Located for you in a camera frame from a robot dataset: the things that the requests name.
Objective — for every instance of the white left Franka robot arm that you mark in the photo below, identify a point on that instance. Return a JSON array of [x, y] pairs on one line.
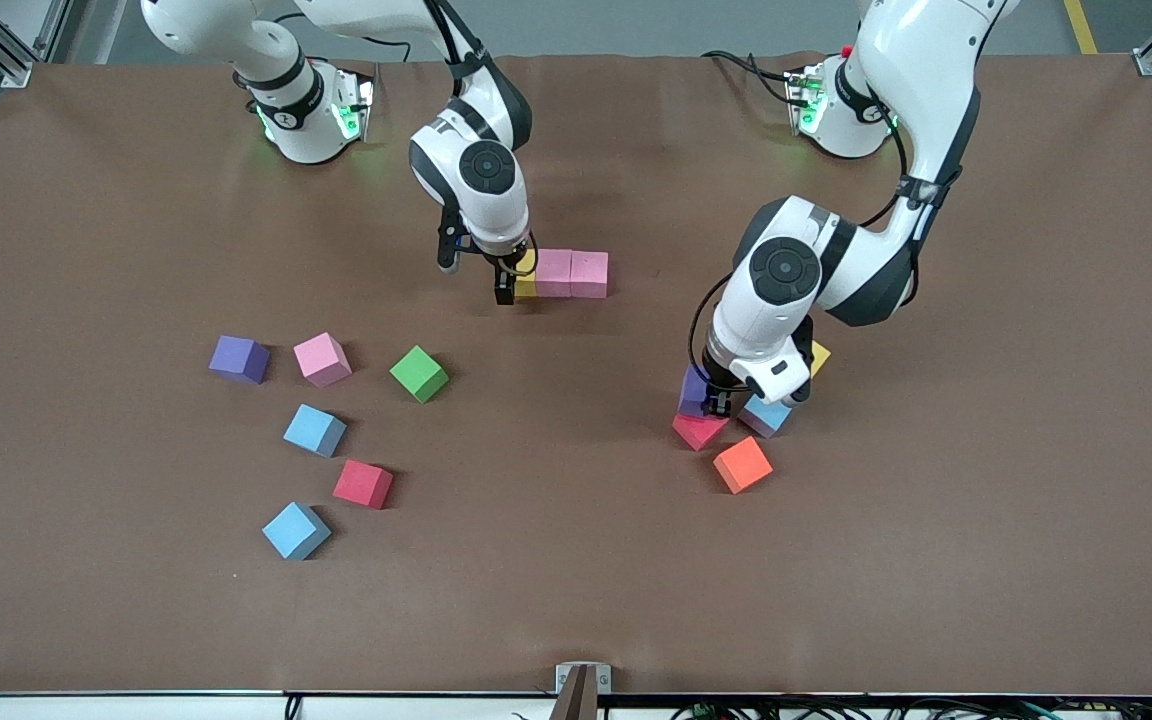
[[926, 60]]

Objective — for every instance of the white table edge rail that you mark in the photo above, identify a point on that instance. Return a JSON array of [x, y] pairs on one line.
[[136, 708]]

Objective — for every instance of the blue foam cube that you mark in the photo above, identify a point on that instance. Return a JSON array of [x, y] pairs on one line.
[[766, 420], [314, 430], [294, 530]]

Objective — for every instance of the brown table cover sheet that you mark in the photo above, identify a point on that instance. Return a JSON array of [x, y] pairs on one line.
[[576, 560]]

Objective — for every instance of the green foam cube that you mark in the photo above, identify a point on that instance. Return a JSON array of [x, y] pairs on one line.
[[419, 374]]

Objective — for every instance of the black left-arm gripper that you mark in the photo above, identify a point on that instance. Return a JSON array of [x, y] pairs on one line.
[[719, 396]]

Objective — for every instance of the yellow foam cube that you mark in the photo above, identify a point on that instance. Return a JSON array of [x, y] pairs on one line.
[[528, 287], [821, 358]]

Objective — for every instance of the pink foam cube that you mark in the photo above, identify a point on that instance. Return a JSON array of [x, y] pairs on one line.
[[321, 360], [589, 275], [553, 273]]

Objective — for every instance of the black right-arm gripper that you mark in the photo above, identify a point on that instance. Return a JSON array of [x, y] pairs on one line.
[[505, 276]]

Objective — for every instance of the red foam cube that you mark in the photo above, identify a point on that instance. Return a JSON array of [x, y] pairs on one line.
[[362, 484], [698, 432]]

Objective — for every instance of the orange foam cube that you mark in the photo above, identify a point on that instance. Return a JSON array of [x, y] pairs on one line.
[[742, 465]]

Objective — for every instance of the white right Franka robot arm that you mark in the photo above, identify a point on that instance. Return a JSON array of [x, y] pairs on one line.
[[496, 215]]

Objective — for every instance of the purple foam cube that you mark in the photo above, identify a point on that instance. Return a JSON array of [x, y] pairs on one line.
[[690, 390], [236, 358]]

